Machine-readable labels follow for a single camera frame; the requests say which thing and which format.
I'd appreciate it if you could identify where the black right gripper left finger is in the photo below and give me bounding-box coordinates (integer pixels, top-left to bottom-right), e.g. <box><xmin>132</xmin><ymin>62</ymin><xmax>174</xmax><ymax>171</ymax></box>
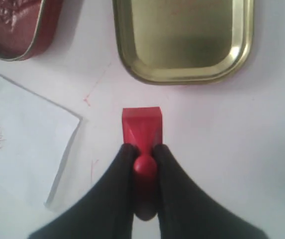
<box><xmin>29</xmin><ymin>144</ymin><xmax>138</xmax><ymax>239</ymax></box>

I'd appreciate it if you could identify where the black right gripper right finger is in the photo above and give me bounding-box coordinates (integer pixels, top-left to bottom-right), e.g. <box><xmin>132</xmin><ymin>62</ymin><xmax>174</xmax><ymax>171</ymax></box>
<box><xmin>153</xmin><ymin>144</ymin><xmax>268</xmax><ymax>239</ymax></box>

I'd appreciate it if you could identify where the red plastic stamp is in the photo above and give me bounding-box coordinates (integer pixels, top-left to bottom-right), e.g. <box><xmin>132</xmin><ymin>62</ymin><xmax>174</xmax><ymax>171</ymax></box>
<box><xmin>122</xmin><ymin>107</ymin><xmax>163</xmax><ymax>221</ymax></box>

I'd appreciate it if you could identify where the red ink pad tin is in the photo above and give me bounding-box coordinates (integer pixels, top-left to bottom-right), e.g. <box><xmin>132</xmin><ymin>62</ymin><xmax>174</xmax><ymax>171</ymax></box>
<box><xmin>0</xmin><ymin>0</ymin><xmax>63</xmax><ymax>61</ymax></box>

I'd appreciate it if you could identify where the white paper sheet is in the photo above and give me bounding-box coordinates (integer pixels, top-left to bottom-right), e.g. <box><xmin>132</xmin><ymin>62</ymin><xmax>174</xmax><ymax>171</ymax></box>
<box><xmin>0</xmin><ymin>60</ymin><xmax>84</xmax><ymax>211</ymax></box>

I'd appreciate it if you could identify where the gold tin lid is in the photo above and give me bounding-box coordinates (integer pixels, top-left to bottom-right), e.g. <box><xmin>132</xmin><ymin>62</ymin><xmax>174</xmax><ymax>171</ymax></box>
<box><xmin>112</xmin><ymin>0</ymin><xmax>254</xmax><ymax>85</ymax></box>

